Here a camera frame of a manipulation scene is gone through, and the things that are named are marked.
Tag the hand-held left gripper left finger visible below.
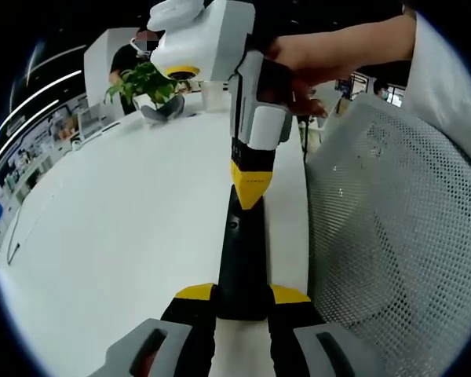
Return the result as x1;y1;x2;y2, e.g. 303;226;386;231
88;281;217;377

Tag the clear plastic cup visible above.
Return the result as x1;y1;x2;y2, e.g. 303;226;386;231
201;80;225;112

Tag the ceiling light strip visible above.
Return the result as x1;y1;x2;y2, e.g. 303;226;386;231
0;69;83;131
0;99;60;170

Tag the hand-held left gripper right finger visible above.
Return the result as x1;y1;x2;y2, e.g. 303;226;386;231
267;283;380;377

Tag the dark plant pot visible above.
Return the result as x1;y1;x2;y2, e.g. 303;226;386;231
140;95;186;123

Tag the white tabletop device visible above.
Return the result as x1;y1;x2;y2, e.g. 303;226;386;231
77;107;122;141

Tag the white mesh office chair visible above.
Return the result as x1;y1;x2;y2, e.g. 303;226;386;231
304;93;471;377

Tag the white square pillar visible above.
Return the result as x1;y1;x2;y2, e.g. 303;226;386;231
83;27;142;115

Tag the person's right hand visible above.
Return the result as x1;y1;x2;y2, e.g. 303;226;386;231
265;26;356;119

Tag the green potted plant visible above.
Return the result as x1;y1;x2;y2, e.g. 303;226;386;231
104;60;186;109

